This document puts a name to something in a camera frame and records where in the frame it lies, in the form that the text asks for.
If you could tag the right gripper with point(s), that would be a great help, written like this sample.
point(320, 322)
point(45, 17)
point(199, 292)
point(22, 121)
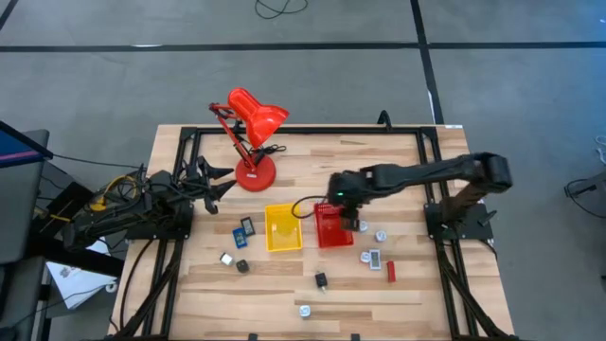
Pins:
point(350, 187)

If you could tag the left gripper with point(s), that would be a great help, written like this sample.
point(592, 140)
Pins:
point(194, 185)

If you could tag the teal white-topped cube charger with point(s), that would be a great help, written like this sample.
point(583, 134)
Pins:
point(363, 227)
point(304, 311)

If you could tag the red plastic basket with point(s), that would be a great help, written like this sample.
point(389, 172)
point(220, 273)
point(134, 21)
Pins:
point(331, 234)

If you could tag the pink white-topped cube charger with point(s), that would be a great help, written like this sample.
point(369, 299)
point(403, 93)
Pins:
point(364, 257)

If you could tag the white rectangular device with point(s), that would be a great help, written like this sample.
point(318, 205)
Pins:
point(375, 259)

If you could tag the blue rectangular box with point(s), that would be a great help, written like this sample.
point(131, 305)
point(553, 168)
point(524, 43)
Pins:
point(239, 238)

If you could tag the red rectangular box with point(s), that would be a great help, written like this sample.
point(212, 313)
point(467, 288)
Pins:
point(391, 271)

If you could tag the yellow plastic basket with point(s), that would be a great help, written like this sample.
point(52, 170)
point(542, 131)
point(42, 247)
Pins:
point(284, 227)

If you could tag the black power adapter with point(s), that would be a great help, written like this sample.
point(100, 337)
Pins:
point(321, 280)

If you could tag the white cube charger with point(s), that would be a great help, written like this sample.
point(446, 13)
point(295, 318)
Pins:
point(226, 258)

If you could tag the black cube charger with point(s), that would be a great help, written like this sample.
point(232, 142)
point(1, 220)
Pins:
point(242, 266)

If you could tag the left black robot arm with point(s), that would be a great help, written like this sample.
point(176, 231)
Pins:
point(142, 208)

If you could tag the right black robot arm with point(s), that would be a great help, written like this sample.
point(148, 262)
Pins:
point(426, 171)

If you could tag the red desk lamp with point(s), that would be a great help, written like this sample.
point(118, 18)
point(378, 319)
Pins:
point(255, 177)

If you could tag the black table edge clamp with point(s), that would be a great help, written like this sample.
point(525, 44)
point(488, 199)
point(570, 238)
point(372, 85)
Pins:
point(253, 337)
point(384, 120)
point(355, 337)

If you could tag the white paper sheets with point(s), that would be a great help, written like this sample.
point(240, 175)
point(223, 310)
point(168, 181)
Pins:
point(76, 284)

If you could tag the dark grey side desk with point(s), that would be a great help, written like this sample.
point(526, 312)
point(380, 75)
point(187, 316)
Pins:
point(19, 213)

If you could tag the blue screen monitor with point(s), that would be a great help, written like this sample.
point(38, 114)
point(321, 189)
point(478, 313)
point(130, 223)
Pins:
point(14, 149)

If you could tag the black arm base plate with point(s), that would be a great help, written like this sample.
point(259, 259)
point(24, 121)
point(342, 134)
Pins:
point(156, 233)
point(473, 232)

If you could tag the black aluminium table frame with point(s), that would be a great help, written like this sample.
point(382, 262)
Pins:
point(308, 130)

